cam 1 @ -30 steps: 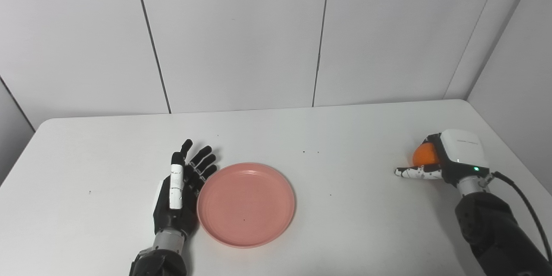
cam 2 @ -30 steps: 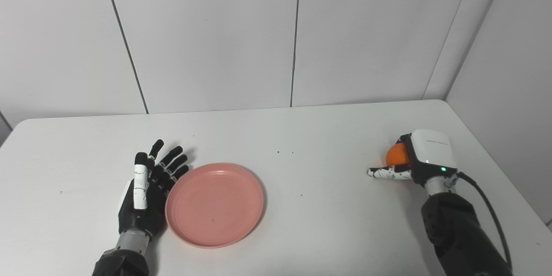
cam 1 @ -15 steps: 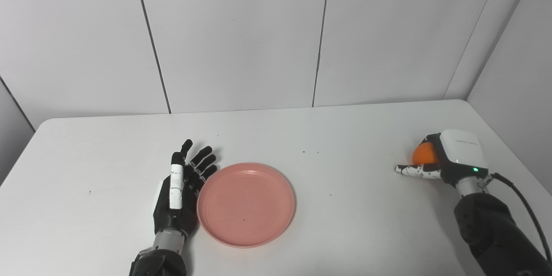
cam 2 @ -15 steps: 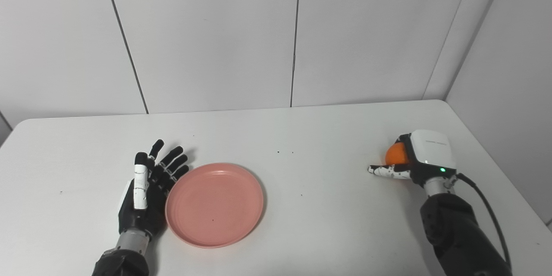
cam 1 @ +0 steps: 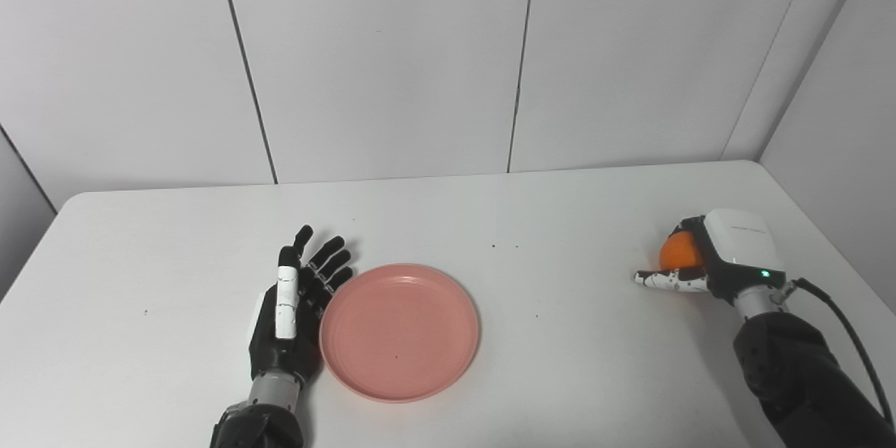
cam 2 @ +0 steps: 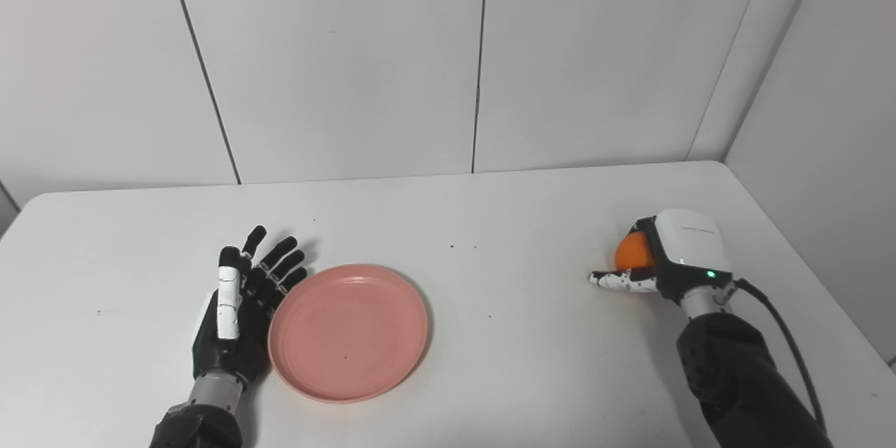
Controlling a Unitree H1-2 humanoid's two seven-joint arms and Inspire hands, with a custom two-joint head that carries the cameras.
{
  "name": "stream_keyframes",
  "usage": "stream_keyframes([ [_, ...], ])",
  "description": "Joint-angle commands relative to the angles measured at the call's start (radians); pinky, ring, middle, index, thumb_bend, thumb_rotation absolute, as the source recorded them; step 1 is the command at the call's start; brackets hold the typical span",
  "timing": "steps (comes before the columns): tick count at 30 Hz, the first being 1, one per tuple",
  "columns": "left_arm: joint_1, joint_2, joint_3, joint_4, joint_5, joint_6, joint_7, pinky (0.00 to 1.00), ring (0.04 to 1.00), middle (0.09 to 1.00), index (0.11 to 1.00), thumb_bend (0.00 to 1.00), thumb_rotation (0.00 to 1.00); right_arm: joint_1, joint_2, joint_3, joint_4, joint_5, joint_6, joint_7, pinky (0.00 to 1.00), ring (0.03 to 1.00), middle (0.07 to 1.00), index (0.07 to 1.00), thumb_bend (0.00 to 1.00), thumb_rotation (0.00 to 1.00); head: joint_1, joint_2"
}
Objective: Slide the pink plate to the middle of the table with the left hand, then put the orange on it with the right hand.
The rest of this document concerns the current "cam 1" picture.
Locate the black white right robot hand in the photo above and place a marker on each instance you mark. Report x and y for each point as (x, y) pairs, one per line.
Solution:
(742, 245)

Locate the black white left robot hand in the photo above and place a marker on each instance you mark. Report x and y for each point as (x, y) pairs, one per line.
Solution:
(283, 336)

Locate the orange fruit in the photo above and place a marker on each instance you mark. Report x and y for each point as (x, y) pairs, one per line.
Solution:
(679, 252)

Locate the pink round plate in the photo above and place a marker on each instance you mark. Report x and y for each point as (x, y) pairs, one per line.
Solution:
(399, 332)

